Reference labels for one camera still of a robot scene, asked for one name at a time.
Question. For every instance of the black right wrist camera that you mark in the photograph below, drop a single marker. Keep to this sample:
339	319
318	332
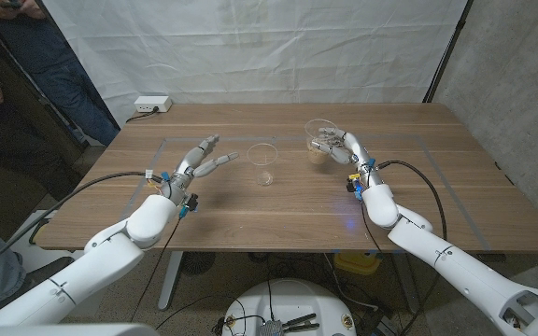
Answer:
355	186

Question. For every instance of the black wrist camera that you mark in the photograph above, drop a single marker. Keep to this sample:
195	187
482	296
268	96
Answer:
355	186
189	204

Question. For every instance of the grey tape outline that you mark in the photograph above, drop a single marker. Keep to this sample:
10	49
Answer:
180	138

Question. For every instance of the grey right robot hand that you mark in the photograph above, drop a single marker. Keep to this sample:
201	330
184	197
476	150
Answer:
355	149

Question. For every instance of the small grey box on base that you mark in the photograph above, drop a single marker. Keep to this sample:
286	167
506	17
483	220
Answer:
272	329

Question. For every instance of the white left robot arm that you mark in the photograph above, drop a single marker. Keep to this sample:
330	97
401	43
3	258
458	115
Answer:
87	275

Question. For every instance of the white backdrop sheet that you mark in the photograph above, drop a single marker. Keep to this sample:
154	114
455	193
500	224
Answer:
250	46

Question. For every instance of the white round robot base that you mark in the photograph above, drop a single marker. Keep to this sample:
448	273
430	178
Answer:
297	298

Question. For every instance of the seated person in dark trousers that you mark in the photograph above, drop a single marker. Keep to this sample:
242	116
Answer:
12	140

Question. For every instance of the white floor board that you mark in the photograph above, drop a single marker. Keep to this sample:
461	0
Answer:
20	235

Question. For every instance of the grey table leg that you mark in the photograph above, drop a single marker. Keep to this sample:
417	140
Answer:
406	284

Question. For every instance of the black clips on base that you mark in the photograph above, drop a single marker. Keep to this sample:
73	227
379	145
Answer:
299	320

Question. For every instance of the standing person in blue jeans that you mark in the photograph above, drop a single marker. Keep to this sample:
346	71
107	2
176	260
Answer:
59	74

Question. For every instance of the yellow box under table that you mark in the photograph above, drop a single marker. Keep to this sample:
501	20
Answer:
357	262

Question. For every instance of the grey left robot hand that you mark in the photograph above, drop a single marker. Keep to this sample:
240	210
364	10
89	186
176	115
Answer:
180	177

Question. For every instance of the white table leg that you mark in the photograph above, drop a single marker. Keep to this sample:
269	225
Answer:
170	280

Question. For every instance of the brown sugar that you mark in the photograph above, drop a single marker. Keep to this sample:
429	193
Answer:
316	158

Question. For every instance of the clear plastic cup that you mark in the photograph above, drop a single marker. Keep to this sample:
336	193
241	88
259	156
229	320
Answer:
263	177
311	134

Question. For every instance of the white robot torso edge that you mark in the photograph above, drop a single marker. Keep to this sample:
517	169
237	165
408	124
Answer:
63	330

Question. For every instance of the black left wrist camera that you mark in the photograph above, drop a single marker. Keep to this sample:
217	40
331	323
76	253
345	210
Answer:
189	204

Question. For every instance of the white power strip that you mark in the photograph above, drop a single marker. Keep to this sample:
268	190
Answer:
152	103

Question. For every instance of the black round floor fan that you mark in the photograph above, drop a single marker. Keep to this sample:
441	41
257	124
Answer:
197	262

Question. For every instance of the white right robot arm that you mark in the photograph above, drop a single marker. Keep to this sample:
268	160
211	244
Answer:
460	270

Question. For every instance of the black backdrop stand pole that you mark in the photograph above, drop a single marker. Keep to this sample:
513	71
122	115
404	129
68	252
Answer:
447	51

